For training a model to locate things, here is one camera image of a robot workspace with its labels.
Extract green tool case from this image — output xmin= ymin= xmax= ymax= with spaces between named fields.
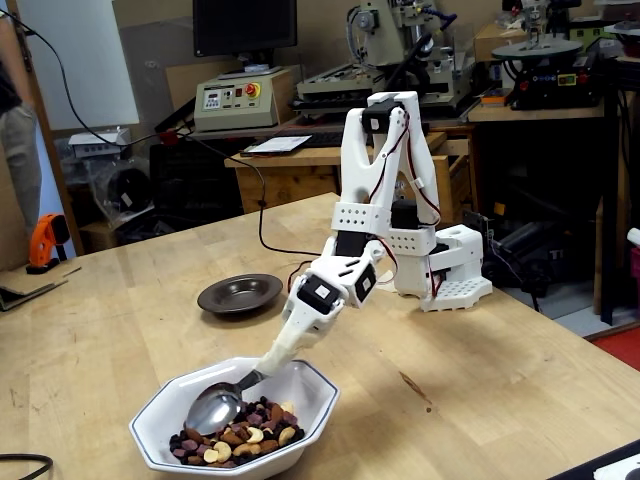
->
xmin=569 ymin=17 xmax=619 ymax=54

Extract clear plastic bag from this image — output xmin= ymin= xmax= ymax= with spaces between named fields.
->
xmin=82 ymin=157 xmax=155 ymax=217

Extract beige control box red button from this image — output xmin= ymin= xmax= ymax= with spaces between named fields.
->
xmin=193 ymin=66 xmax=297 ymax=133

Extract red cushioned wooden chair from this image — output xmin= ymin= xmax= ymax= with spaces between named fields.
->
xmin=584 ymin=322 xmax=640 ymax=374

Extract thin black hanging cable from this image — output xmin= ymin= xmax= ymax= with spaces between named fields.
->
xmin=0 ymin=7 xmax=164 ymax=149

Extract orange block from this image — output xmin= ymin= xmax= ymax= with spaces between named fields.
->
xmin=479 ymin=89 xmax=514 ymax=107

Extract white plastic box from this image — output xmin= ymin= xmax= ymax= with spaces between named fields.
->
xmin=68 ymin=127 xmax=132 ymax=160

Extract black metal rack frame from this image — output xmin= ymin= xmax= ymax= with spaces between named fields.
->
xmin=599 ymin=57 xmax=640 ymax=326

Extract white paper sheet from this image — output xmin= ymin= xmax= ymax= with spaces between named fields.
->
xmin=239 ymin=134 xmax=314 ymax=157

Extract white octagonal bowl blue rim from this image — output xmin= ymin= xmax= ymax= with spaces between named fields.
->
xmin=128 ymin=356 xmax=341 ymax=474

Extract small cardboard box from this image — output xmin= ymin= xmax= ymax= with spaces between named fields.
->
xmin=79 ymin=219 xmax=120 ymax=254

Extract black flat panel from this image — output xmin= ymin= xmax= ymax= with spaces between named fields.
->
xmin=547 ymin=438 xmax=640 ymax=480

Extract black computer monitor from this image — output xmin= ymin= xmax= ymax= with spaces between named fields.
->
xmin=192 ymin=0 xmax=299 ymax=77

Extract black power cable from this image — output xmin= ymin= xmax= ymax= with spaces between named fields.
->
xmin=177 ymin=130 xmax=324 ymax=294

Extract standing person grey trousers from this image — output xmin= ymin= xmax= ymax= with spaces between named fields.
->
xmin=0 ymin=14 xmax=44 ymax=236

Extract white board panel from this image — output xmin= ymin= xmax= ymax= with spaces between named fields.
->
xmin=19 ymin=0 xmax=141 ymax=132

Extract black plastic crate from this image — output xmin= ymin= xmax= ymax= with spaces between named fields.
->
xmin=149 ymin=142 xmax=246 ymax=232

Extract metal spoon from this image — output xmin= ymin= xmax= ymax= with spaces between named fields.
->
xmin=184 ymin=368 xmax=265 ymax=438

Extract brown cardboard box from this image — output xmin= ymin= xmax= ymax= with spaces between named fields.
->
xmin=473 ymin=22 xmax=532 ymax=64

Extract flat cardboard sheet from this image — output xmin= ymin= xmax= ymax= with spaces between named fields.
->
xmin=0 ymin=263 xmax=84 ymax=312

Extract black looped cable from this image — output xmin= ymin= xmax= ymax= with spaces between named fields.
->
xmin=0 ymin=452 xmax=55 ymax=480

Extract black scroll saw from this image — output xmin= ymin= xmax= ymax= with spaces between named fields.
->
xmin=492 ymin=0 xmax=607 ymax=111

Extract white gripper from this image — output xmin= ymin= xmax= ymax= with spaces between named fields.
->
xmin=252 ymin=268 xmax=350 ymax=382

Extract pink plastic bin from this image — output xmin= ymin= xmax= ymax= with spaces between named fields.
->
xmin=627 ymin=227 xmax=640 ymax=296

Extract black keyboard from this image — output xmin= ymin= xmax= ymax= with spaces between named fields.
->
xmin=298 ymin=129 xmax=347 ymax=149

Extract brown metal plate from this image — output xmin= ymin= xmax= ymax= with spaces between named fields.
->
xmin=196 ymin=273 xmax=285 ymax=315

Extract orange and black clamp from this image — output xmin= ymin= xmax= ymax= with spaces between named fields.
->
xmin=25 ymin=213 xmax=71 ymax=275

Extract trail mix heap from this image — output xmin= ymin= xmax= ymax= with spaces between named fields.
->
xmin=168 ymin=397 xmax=305 ymax=469

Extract wooden desk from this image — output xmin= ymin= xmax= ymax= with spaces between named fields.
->
xmin=224 ymin=130 xmax=475 ymax=214

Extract wooden shelf board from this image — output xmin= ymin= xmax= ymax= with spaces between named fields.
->
xmin=467 ymin=102 xmax=609 ymax=124

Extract beige CNC milling machine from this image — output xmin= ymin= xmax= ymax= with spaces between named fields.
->
xmin=291 ymin=0 xmax=479 ymax=120

